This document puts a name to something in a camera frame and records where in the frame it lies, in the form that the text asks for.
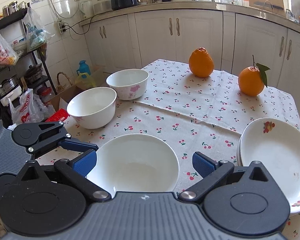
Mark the white floral plate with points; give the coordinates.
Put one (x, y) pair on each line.
(276, 144)

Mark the wicker basket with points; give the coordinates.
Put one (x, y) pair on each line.
(63, 81)

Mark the orange with green leaf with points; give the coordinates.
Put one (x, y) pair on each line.
(252, 80)

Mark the cherry print tablecloth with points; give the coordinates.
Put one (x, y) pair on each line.
(191, 114)

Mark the blue thermos jug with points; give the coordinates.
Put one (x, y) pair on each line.
(83, 70)

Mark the cardboard box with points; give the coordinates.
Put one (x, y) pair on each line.
(64, 97)

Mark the white rice cooker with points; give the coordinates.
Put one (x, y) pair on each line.
(102, 6)

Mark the black metal shelf rack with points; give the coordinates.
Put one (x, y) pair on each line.
(25, 106)

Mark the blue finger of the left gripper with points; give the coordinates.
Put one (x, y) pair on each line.
(77, 145)

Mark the white kitchen cabinets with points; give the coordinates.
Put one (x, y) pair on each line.
(234, 42)

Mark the plastic bag with snacks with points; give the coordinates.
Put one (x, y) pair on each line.
(8, 57)

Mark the white electric kettle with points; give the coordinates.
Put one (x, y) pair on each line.
(86, 9)

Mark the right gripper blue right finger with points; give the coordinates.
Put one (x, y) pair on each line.
(214, 174)

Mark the wooden cutting board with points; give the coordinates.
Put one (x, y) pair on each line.
(274, 6)

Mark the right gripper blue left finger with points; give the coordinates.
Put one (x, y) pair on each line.
(74, 173)

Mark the red snack box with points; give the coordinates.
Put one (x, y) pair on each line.
(60, 115)

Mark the bumpy orange without leaf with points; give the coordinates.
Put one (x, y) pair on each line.
(201, 63)

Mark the white wall power strip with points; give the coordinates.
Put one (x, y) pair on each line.
(61, 26)

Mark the white floral bowl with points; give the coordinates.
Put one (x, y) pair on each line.
(129, 84)
(93, 108)
(135, 163)

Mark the yellow oil bottle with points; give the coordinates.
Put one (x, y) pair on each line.
(84, 81)

